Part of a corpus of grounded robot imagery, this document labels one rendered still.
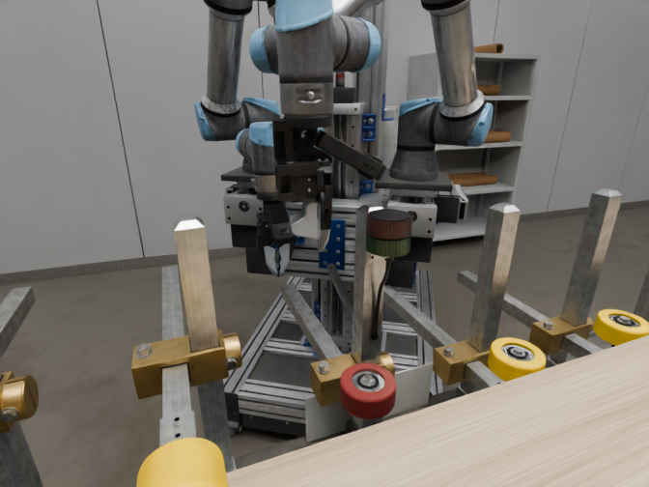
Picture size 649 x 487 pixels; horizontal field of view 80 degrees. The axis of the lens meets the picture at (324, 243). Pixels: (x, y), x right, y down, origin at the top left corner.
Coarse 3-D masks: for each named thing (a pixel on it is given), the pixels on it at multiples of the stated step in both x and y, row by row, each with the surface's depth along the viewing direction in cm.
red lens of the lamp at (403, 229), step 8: (368, 216) 51; (368, 224) 51; (376, 224) 50; (384, 224) 49; (392, 224) 49; (400, 224) 49; (408, 224) 50; (368, 232) 51; (376, 232) 50; (384, 232) 49; (392, 232) 49; (400, 232) 49; (408, 232) 50
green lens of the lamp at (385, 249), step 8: (368, 240) 52; (376, 240) 50; (400, 240) 50; (408, 240) 51; (368, 248) 52; (376, 248) 51; (384, 248) 50; (392, 248) 50; (400, 248) 50; (408, 248) 51; (384, 256) 51; (392, 256) 50
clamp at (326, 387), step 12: (324, 360) 65; (336, 360) 65; (348, 360) 65; (384, 360) 65; (312, 372) 64; (336, 372) 62; (312, 384) 65; (324, 384) 61; (336, 384) 61; (324, 396) 61; (336, 396) 62
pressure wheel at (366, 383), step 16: (352, 368) 58; (368, 368) 58; (384, 368) 58; (352, 384) 55; (368, 384) 55; (384, 384) 55; (352, 400) 53; (368, 400) 52; (384, 400) 52; (368, 416) 53
